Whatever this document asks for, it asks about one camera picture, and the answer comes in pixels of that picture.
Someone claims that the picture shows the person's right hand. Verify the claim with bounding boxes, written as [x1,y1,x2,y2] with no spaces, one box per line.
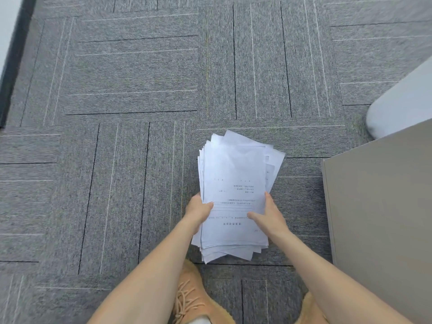
[247,191,291,243]

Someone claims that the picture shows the person's left hand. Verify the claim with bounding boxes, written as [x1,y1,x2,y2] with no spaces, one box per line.
[185,193,214,228]

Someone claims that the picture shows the stack of white printed papers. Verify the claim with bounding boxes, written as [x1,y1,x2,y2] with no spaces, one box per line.
[191,130,286,264]

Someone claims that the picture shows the person's left forearm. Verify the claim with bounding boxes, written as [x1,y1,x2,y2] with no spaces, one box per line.
[87,216,200,324]

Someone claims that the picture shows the person's right forearm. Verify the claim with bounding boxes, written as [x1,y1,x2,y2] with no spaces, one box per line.
[273,230,414,324]

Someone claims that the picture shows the tan lace-up left shoe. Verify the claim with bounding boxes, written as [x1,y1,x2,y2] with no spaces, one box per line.
[171,259,236,324]

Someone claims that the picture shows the tan right shoe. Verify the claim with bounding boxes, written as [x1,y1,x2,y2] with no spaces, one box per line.
[293,291,329,324]

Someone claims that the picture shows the grey cabinet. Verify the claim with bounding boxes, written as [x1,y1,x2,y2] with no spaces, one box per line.
[321,119,432,324]

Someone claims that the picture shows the white rounded furniture piece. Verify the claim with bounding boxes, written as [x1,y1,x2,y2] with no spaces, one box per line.
[366,56,432,140]

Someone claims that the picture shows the dark baseboard strip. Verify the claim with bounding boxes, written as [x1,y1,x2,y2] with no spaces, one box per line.
[0,0,38,129]

